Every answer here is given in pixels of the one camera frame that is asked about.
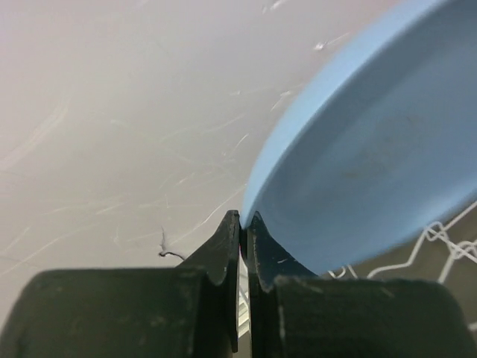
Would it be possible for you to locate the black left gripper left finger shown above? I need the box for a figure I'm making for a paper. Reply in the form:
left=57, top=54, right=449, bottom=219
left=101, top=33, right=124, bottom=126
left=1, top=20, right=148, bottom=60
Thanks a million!
left=179, top=210, right=239, bottom=353

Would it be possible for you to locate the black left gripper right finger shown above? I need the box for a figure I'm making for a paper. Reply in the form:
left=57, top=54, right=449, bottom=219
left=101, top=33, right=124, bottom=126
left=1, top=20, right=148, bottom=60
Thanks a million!
left=246, top=213, right=317, bottom=357

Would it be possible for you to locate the blue plate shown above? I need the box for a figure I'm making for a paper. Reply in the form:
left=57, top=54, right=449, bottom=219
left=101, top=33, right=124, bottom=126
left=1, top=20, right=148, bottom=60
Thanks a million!
left=240, top=1, right=476, bottom=274

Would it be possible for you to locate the white wire dish rack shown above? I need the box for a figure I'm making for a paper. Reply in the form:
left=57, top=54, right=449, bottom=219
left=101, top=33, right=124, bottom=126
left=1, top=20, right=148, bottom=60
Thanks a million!
left=236, top=201, right=477, bottom=336

